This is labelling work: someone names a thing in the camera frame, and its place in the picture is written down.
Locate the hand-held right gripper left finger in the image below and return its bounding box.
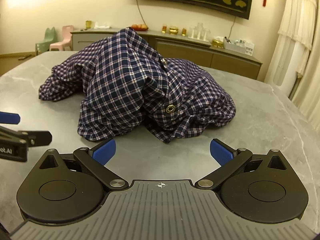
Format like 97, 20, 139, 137
39, 139, 129, 190

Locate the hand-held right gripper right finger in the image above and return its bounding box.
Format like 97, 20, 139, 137
194, 138, 287, 190

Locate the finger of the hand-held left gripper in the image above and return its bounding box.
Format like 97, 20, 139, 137
0, 126, 53, 147
0, 112, 21, 125

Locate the navy plaid shirt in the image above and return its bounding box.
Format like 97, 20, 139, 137
38, 27, 237, 144

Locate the green plastic chair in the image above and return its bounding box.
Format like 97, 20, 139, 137
35, 27, 57, 56

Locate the grey sideboard cabinet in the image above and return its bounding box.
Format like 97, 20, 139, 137
70, 26, 263, 81

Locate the pink plastic chair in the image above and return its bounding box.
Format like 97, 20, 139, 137
49, 25, 75, 52

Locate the white storage basket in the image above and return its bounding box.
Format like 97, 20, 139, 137
223, 38, 255, 55

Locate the gold ornament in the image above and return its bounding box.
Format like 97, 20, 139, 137
211, 37, 226, 48

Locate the cluster of clear glasses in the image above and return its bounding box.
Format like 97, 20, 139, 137
188, 22, 212, 41

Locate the white lace curtain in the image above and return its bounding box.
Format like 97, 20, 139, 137
264, 0, 320, 121

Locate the thin wall cable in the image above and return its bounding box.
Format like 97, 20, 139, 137
136, 0, 147, 26
226, 17, 237, 41

